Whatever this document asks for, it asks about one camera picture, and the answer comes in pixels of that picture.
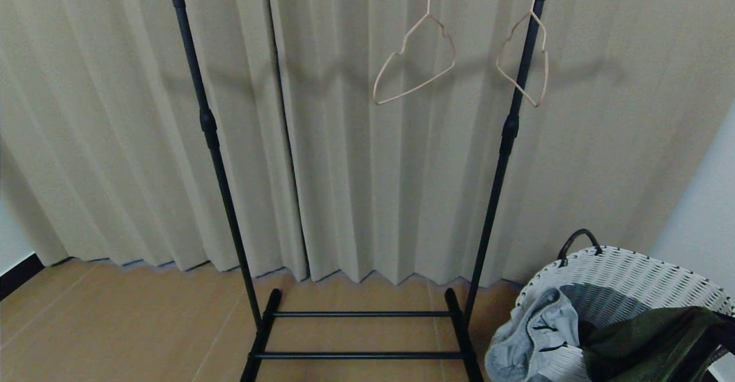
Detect pink clothes hanger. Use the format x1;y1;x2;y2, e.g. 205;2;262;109
373;0;458;106
496;0;550;109

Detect pale grey shorts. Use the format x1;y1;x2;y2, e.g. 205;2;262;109
485;287;584;382

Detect green long-sleeved shirt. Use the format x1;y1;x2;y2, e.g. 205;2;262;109
579;306;735;382

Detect black clothes rack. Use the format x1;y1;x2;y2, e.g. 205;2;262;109
43;0;702;382

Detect white laundry basket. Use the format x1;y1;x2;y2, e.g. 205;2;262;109
514;229;735;382

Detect beige curtain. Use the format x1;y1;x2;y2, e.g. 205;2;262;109
0;0;735;288

